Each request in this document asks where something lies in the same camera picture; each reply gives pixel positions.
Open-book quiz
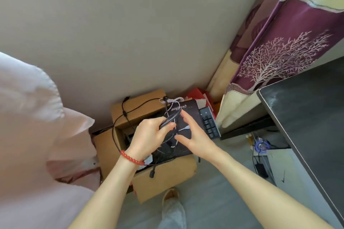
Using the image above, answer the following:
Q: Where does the person's left hand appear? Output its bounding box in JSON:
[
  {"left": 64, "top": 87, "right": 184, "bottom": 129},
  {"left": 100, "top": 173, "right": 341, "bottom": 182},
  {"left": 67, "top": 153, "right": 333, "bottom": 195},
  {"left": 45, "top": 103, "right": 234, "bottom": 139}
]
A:
[{"left": 126, "top": 117, "right": 177, "bottom": 163}]

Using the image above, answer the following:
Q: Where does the person's right hand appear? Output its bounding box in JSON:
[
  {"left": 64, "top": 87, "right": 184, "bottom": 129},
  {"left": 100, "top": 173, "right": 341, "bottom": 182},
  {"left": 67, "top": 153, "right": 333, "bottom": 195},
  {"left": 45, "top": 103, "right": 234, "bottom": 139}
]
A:
[{"left": 175, "top": 110, "right": 224, "bottom": 161}]

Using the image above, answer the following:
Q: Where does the black cable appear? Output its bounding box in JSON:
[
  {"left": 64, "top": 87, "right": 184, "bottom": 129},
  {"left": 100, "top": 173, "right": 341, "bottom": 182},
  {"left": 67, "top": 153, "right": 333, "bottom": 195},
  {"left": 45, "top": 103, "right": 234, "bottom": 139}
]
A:
[{"left": 112, "top": 96, "right": 184, "bottom": 179}]

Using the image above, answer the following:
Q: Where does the person's right forearm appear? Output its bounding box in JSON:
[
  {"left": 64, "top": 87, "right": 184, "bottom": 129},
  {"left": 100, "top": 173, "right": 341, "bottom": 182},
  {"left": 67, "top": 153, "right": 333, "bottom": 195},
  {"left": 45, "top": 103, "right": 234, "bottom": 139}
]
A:
[{"left": 212, "top": 149, "right": 335, "bottom": 229}]

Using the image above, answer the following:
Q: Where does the person's left forearm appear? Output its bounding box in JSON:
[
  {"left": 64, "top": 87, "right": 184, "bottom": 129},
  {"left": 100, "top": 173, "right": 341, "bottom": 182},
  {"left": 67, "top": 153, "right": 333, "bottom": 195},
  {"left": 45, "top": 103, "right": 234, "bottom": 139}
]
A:
[{"left": 68, "top": 154, "right": 145, "bottom": 229}]

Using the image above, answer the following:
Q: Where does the black flat box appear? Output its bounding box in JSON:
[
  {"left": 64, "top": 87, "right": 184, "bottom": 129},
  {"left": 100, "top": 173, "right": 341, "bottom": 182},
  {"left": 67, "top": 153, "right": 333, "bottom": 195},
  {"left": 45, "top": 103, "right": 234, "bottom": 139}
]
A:
[{"left": 149, "top": 99, "right": 208, "bottom": 165}]

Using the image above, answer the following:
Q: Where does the black keyboard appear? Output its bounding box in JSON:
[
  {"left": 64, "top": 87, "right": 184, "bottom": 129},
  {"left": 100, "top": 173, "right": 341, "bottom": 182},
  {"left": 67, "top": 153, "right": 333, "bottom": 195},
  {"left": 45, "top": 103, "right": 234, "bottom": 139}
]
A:
[{"left": 199, "top": 106, "right": 221, "bottom": 140}]

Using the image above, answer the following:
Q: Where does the small cardboard box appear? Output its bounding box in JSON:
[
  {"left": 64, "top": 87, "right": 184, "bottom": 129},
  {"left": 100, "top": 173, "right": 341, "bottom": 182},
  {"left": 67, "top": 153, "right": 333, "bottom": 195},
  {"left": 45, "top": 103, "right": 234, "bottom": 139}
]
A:
[{"left": 110, "top": 88, "right": 169, "bottom": 130}]

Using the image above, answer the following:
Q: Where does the large cardboard box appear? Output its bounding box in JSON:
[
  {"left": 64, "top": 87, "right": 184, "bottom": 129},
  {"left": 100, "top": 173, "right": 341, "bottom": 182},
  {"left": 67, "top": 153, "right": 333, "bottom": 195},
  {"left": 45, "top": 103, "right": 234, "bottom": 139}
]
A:
[{"left": 92, "top": 123, "right": 198, "bottom": 205}]

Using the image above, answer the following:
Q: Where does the red paper bag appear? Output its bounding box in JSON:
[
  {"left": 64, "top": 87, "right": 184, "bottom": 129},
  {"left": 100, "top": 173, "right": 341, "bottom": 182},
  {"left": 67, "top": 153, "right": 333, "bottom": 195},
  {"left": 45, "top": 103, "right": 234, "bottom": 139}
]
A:
[{"left": 185, "top": 88, "right": 216, "bottom": 115}]

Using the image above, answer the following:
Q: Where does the beige slipper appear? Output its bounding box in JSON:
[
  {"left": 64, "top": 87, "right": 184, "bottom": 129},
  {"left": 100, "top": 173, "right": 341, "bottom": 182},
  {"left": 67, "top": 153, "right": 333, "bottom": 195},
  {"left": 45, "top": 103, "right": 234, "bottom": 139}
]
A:
[{"left": 162, "top": 188, "right": 180, "bottom": 208}]

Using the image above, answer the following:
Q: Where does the person's grey trouser leg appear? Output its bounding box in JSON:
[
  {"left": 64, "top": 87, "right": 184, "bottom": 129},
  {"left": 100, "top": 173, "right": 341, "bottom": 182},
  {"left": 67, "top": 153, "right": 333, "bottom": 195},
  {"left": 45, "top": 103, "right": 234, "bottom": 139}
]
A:
[{"left": 158, "top": 197, "right": 188, "bottom": 229}]

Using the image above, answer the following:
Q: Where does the black power adapter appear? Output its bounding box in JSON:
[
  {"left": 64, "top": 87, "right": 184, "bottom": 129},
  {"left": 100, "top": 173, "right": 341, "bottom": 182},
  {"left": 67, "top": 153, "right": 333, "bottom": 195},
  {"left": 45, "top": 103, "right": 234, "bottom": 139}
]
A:
[{"left": 254, "top": 163, "right": 269, "bottom": 179}]

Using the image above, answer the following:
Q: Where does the black desk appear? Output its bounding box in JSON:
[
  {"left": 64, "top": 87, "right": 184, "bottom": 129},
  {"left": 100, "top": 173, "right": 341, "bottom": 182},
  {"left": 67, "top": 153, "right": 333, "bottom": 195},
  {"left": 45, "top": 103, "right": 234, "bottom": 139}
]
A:
[{"left": 256, "top": 55, "right": 344, "bottom": 227}]

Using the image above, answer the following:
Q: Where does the purple and cream curtain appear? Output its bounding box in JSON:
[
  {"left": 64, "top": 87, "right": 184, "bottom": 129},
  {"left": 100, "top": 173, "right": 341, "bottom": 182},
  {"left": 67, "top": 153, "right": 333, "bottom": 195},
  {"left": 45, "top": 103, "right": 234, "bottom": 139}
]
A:
[{"left": 206, "top": 0, "right": 344, "bottom": 130}]

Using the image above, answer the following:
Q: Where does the pink bedding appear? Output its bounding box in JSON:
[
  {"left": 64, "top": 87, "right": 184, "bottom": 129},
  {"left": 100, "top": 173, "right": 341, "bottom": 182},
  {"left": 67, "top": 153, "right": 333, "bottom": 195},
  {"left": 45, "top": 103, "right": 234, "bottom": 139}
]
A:
[{"left": 0, "top": 52, "right": 102, "bottom": 229}]

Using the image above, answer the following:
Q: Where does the white braided cable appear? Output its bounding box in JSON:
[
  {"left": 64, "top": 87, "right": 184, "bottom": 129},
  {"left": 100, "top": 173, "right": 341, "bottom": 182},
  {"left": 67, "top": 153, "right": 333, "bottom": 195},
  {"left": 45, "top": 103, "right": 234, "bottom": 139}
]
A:
[{"left": 159, "top": 97, "right": 192, "bottom": 149}]

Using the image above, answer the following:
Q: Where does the red bead bracelet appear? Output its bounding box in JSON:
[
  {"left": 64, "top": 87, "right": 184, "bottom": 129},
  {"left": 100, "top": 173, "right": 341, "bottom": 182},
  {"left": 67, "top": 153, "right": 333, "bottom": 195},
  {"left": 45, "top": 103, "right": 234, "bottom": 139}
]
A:
[{"left": 120, "top": 150, "right": 146, "bottom": 165}]

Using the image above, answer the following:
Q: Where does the black desk frame bar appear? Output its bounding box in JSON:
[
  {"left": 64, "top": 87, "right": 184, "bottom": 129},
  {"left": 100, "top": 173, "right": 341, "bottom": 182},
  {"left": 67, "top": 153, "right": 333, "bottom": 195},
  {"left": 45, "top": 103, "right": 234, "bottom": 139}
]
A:
[{"left": 219, "top": 115, "right": 278, "bottom": 141}]

